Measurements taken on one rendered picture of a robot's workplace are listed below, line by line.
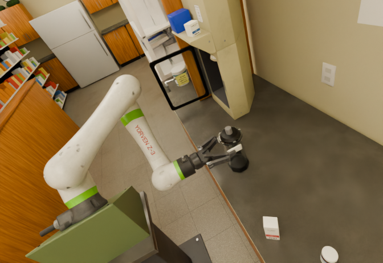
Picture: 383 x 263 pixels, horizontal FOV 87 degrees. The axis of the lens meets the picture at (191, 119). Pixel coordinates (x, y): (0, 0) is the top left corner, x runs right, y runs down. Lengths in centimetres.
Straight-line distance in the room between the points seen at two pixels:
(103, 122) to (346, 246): 96
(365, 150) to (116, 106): 108
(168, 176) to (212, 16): 74
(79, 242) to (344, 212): 99
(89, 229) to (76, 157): 28
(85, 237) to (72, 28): 532
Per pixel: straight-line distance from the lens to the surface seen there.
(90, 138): 83
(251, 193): 101
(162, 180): 90
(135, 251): 109
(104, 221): 92
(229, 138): 90
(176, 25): 120
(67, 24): 591
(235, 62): 115
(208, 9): 102
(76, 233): 94
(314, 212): 98
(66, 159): 81
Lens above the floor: 183
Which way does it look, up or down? 38 degrees down
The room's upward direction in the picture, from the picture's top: 24 degrees counter-clockwise
